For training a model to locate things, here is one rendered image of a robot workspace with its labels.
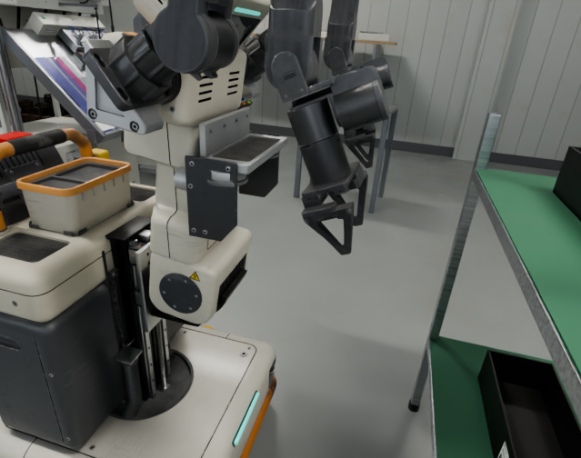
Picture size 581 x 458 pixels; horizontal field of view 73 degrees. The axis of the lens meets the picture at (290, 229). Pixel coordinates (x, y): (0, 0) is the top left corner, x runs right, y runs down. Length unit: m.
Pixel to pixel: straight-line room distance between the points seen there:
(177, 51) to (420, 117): 4.98
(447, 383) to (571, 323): 0.78
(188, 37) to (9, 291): 0.63
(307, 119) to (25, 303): 0.67
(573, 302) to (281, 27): 0.52
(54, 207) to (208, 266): 0.37
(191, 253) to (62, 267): 0.26
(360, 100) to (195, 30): 0.22
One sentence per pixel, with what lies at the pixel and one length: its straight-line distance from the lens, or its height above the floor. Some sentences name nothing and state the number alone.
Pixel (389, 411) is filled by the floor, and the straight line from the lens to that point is 1.69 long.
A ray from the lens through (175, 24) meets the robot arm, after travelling 0.56.
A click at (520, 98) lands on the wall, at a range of 5.53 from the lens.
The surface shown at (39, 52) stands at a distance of 2.66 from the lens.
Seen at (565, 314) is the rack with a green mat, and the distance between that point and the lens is 0.62.
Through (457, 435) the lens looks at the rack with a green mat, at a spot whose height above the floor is 0.35.
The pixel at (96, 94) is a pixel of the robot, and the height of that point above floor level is 1.15.
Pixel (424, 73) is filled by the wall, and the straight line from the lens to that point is 5.39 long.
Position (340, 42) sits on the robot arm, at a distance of 0.94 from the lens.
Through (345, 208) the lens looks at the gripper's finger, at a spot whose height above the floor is 1.06.
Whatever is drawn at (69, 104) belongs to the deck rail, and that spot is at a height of 0.86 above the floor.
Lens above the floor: 1.25
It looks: 26 degrees down
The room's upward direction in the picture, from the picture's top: 4 degrees clockwise
